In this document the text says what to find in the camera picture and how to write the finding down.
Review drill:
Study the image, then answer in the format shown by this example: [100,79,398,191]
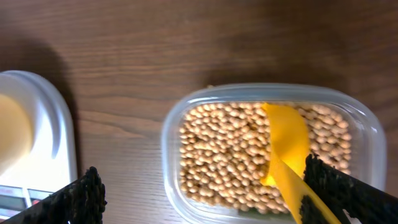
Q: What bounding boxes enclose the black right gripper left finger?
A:
[2,166,107,224]

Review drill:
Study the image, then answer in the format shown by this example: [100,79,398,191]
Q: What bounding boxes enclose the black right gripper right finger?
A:
[303,155,397,224]

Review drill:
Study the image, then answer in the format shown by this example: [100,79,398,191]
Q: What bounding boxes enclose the yellow measuring scoop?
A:
[261,103,340,223]

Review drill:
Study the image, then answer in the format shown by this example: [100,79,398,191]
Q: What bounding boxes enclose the white digital kitchen scale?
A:
[1,70,78,220]

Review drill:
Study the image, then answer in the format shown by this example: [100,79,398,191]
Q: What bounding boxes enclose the pale yellow bowl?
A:
[1,95,33,175]

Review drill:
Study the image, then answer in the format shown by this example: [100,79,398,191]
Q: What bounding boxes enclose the green tape label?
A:
[238,208,294,223]

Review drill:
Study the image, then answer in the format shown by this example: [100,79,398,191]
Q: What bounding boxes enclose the soybeans in container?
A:
[179,102,352,214]

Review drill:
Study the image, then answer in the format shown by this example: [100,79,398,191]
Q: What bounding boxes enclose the clear plastic container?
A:
[161,83,387,223]

